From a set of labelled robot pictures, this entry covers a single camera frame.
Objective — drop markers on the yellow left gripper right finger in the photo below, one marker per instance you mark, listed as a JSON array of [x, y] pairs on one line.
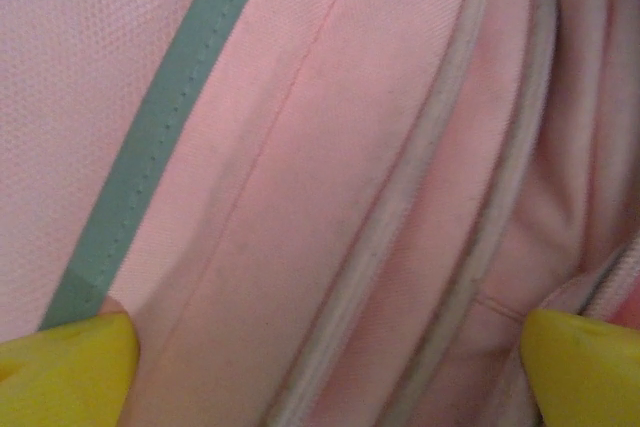
[[590, 377]]

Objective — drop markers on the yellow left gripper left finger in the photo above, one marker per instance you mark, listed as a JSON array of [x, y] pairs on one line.
[[60, 377]]

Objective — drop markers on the pink student backpack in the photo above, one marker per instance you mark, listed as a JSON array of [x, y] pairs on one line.
[[320, 147]]

